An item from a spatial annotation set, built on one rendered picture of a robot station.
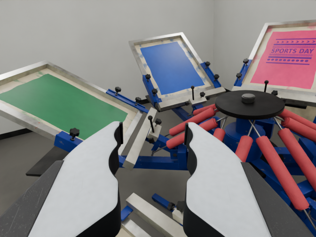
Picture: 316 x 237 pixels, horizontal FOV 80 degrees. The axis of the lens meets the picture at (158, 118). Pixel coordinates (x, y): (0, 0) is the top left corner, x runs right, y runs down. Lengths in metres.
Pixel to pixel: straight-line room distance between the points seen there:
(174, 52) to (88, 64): 2.36
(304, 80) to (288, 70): 0.15
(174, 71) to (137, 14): 2.45
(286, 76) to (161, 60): 1.04
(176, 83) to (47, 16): 2.84
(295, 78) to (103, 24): 3.19
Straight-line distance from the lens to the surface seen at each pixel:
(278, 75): 1.82
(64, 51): 4.00
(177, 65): 1.85
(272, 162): 0.93
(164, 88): 1.64
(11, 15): 4.10
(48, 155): 1.60
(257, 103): 1.02
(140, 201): 0.91
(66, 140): 0.97
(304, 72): 1.84
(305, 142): 1.30
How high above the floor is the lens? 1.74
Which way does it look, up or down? 28 degrees down
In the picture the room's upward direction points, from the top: 8 degrees counter-clockwise
